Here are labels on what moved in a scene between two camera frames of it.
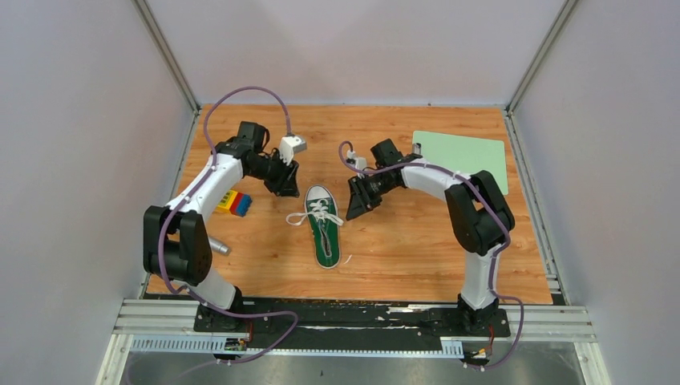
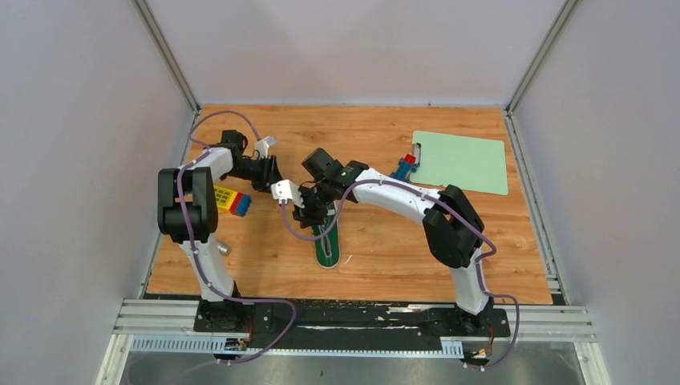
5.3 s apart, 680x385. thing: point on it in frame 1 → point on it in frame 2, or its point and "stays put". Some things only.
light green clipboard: x=465 y=154 stays put
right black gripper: x=358 y=207 → x=309 y=215
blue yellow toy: x=235 y=202 stays put
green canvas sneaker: x=322 y=211 stays put
